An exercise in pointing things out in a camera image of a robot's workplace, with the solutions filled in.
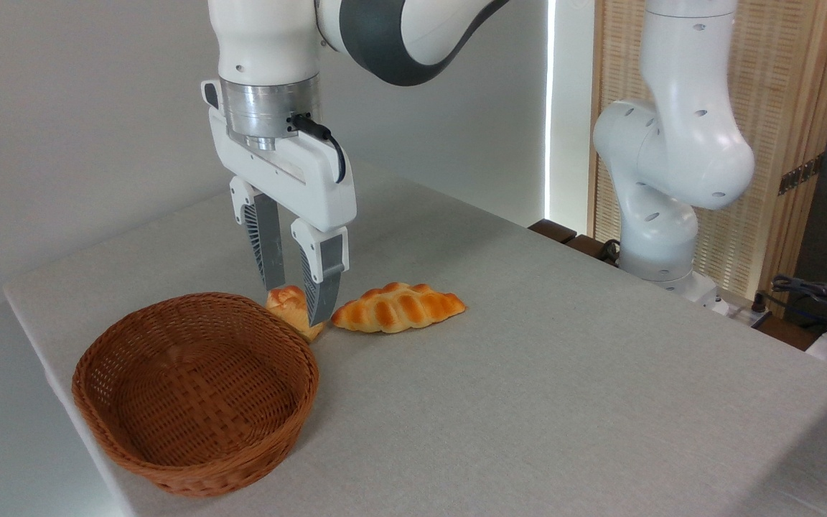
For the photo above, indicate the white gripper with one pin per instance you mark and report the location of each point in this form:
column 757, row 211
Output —
column 298, row 179

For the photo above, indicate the small triangular puff pastry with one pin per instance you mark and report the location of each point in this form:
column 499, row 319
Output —
column 286, row 303

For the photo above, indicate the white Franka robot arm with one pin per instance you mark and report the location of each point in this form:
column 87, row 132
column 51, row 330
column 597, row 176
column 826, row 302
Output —
column 679, row 143

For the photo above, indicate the long braided bread loaf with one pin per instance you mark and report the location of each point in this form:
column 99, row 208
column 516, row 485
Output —
column 395, row 309

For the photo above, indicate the brown wicker basket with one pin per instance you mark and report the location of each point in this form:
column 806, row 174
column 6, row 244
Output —
column 191, row 402

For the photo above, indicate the dark wooden platform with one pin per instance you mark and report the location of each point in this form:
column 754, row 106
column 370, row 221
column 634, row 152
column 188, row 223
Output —
column 557, row 231

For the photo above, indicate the grey tablecloth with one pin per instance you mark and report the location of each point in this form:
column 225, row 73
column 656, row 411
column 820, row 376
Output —
column 528, row 402

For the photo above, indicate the dark metal screen hinge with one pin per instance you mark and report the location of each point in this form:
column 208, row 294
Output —
column 801, row 174

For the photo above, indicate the bamboo slat screen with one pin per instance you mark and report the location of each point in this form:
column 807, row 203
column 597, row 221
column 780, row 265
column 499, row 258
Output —
column 787, row 79

